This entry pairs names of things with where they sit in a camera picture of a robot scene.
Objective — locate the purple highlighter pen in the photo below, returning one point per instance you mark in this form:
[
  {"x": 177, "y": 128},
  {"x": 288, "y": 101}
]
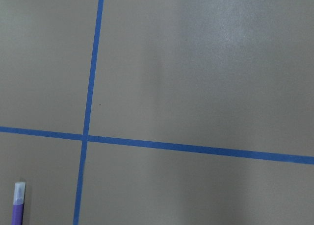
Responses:
[{"x": 18, "y": 203}]

